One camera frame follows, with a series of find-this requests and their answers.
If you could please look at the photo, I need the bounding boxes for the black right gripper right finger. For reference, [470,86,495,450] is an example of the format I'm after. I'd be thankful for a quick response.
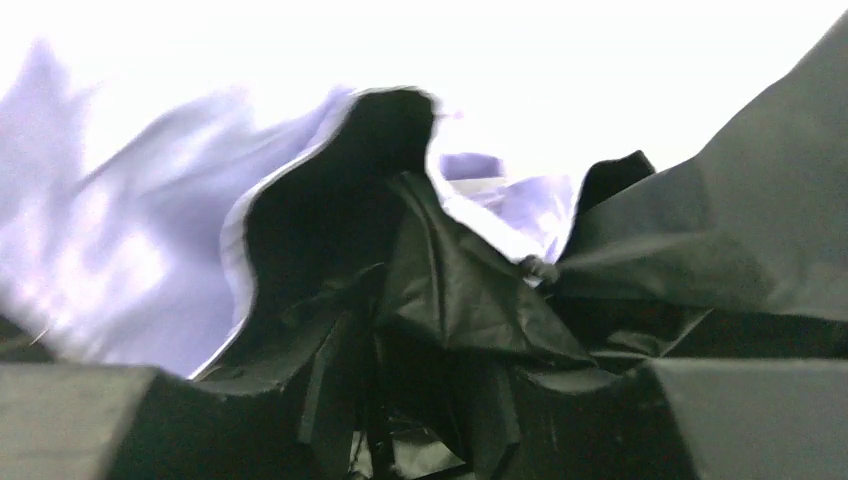
[635,359,847,479]

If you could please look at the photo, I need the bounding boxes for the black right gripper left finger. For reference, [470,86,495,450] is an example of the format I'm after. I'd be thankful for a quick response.
[1,364,199,480]

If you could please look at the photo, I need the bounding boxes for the lavender folding umbrella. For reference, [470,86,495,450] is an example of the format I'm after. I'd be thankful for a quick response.
[1,17,847,479]

